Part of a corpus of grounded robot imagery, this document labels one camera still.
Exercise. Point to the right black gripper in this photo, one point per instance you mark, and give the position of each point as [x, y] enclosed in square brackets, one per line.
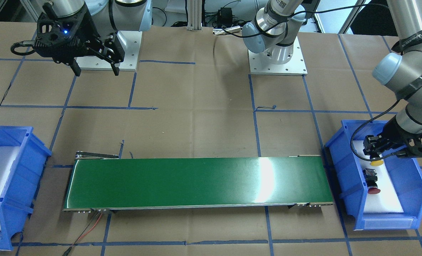
[85, 28]

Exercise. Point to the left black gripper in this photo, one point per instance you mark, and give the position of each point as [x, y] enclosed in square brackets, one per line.
[393, 132]

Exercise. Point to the red push button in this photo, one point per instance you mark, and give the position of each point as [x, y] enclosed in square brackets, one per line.
[370, 176]

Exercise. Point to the yellow push button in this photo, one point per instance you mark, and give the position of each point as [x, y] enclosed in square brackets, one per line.
[376, 161]

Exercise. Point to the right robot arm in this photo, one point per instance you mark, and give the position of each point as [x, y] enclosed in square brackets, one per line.
[111, 16]

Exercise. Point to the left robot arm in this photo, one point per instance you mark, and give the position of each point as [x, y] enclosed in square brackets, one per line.
[400, 71]

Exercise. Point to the blue source bin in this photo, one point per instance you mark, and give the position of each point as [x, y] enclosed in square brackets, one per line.
[405, 174]

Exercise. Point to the white foam pad source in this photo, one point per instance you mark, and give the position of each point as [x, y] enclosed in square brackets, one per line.
[387, 200]

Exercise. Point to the green conveyor belt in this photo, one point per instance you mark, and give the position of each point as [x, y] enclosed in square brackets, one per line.
[178, 183]

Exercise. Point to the black power adapter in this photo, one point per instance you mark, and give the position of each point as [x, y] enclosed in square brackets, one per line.
[225, 13]

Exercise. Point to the blue destination bin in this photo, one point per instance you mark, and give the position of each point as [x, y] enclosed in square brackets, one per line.
[16, 200]

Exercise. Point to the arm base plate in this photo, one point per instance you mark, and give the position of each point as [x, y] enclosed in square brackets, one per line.
[277, 60]
[131, 43]

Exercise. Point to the aluminium frame post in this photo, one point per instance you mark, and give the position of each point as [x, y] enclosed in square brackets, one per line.
[195, 14]

